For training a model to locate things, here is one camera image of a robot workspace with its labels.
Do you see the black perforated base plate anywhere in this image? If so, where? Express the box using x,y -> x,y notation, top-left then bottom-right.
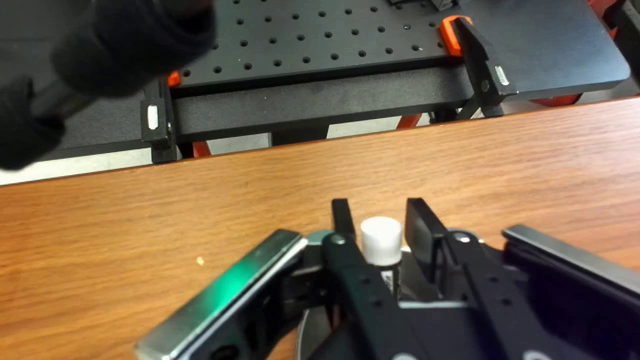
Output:
0,0 -> 631,162

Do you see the orange black clamp near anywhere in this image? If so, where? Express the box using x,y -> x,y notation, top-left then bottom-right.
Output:
437,14 -> 515,118

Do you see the orange black clamp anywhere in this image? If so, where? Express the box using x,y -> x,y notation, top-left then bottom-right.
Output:
140,78 -> 180,163
437,14 -> 515,118

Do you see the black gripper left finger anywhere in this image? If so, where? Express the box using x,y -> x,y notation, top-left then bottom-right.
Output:
322,198 -> 423,360

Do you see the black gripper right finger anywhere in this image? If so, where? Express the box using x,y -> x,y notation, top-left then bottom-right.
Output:
405,198 -> 582,360

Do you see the small steel pot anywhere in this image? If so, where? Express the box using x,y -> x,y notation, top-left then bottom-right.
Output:
135,227 -> 640,360

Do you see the orange black clamp far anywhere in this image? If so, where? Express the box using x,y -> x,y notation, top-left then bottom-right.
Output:
140,78 -> 180,163

